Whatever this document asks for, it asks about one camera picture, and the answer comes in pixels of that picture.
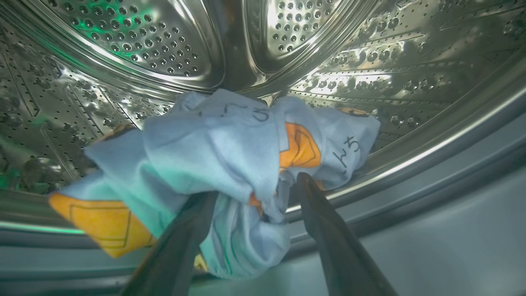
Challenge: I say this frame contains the blue garment with orange print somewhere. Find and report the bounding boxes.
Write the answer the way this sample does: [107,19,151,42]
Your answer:
[48,88,381,281]

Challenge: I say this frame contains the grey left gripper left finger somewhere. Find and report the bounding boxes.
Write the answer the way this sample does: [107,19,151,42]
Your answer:
[120,191,219,296]

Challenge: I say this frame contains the grey rubber door gasket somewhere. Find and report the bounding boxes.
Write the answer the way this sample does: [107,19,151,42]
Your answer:
[0,88,526,296]

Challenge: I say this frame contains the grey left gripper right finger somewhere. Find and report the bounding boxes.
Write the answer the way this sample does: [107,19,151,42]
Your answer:
[295,172,398,296]

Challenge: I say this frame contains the steel washing machine drum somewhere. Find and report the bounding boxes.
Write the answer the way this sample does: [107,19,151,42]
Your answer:
[0,0,526,243]

